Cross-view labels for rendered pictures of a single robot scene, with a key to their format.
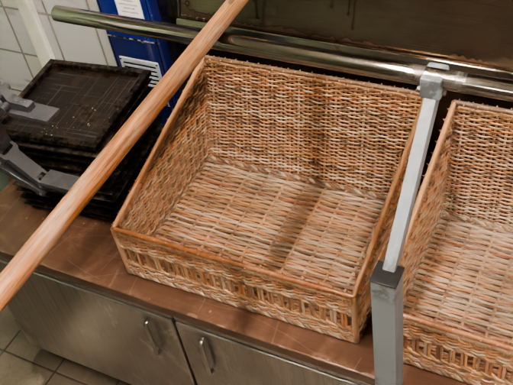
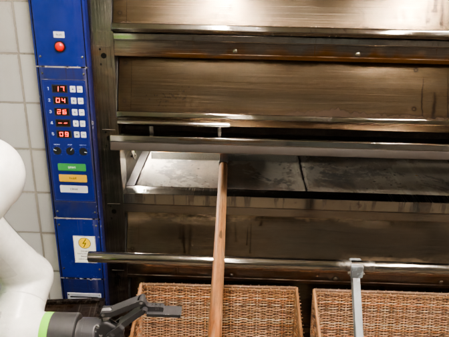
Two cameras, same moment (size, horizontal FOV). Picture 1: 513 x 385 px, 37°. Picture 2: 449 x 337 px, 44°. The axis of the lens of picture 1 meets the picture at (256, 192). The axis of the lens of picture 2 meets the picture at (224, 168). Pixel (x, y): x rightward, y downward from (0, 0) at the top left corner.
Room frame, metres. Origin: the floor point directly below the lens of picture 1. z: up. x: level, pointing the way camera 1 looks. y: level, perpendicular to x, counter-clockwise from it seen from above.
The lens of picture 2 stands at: (0.02, 0.68, 1.97)
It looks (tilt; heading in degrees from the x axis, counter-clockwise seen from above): 23 degrees down; 328
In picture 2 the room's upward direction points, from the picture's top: 1 degrees clockwise
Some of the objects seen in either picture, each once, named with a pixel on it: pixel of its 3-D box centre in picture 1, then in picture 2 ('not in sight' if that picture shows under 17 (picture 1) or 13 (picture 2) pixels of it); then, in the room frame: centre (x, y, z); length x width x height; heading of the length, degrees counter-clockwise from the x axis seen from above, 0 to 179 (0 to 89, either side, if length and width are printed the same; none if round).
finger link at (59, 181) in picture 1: (63, 182); not in sight; (0.87, 0.28, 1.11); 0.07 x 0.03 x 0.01; 57
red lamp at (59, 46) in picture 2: not in sight; (59, 42); (1.64, 0.23, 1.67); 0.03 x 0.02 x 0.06; 56
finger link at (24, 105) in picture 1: (14, 98); (151, 303); (0.89, 0.30, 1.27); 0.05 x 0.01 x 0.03; 57
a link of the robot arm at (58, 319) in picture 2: not in sight; (67, 333); (0.99, 0.45, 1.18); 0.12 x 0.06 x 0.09; 147
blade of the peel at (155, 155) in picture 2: not in sight; (224, 140); (1.81, -0.45, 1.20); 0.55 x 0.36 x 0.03; 57
